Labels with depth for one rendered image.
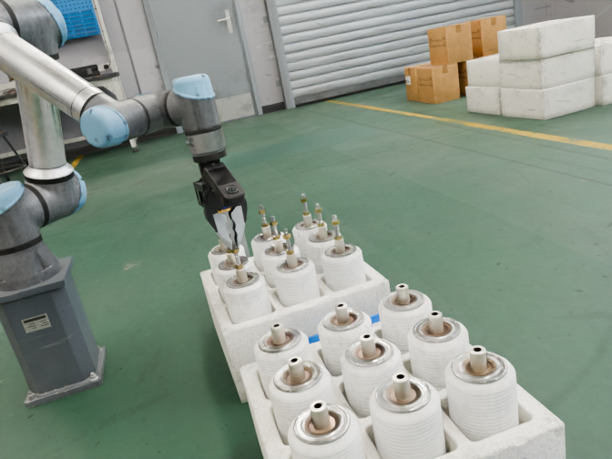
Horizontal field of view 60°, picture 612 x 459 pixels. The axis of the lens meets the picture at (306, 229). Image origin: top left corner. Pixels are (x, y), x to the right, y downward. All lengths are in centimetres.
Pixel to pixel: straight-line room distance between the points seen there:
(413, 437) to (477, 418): 10
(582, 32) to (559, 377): 277
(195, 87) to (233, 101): 523
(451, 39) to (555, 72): 144
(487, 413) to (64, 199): 111
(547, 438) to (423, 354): 20
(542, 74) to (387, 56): 345
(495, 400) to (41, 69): 97
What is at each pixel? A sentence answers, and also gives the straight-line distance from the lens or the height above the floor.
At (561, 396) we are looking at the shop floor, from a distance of 118.
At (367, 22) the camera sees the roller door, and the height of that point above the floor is 77.
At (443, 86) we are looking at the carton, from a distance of 484.
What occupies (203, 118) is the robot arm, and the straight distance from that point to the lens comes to 109.
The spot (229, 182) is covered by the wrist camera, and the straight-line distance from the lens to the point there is 107.
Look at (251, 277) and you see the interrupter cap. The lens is 120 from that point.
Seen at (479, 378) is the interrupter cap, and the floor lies 25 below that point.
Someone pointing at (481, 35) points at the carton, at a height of 48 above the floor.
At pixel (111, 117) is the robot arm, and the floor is 66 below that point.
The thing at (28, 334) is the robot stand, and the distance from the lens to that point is 147.
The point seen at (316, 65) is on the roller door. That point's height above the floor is 42.
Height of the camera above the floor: 72
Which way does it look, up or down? 19 degrees down
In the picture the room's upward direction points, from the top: 11 degrees counter-clockwise
